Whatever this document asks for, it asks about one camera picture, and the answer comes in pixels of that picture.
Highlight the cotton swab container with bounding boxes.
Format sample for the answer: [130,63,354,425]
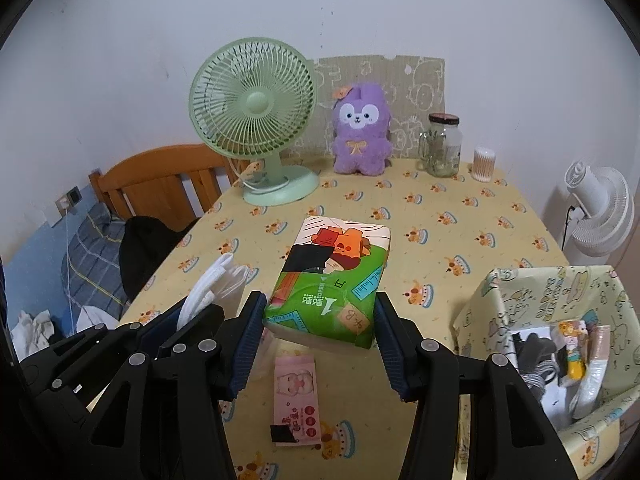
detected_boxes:
[471,146,496,182]

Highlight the wall power socket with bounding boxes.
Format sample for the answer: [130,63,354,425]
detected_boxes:
[55,186,82,216]

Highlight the green desk fan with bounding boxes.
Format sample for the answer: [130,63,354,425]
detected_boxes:
[189,37,319,207]

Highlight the pink small tissue packet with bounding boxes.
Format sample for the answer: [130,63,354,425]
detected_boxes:
[270,354,321,446]

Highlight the white standing fan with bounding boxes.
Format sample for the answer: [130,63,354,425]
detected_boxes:
[562,160,636,266]

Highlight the wooden bed headboard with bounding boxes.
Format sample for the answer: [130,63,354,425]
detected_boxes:
[89,144,248,231]

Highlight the glass jar with lid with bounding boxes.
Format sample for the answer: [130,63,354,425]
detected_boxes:
[419,113,463,178]

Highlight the white cloth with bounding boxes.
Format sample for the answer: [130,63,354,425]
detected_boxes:
[176,254,250,332]

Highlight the green tissue pack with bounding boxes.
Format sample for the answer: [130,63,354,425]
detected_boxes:
[264,216,392,350]

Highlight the blue plaid pillow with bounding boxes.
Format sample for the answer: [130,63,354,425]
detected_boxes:
[61,203,129,321]

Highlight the white clothes on bed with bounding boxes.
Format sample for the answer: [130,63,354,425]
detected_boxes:
[11,306,118,362]

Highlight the patterned storage box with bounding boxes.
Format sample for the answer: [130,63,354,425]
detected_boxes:
[454,266,639,479]

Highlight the purple plush bunny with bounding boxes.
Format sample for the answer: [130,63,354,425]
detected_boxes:
[331,82,393,177]

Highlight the dark grey drawstring pouch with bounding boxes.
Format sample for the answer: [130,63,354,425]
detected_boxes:
[513,333,560,402]

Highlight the yellow patterned tablecloth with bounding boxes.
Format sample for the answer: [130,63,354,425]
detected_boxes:
[125,159,565,479]

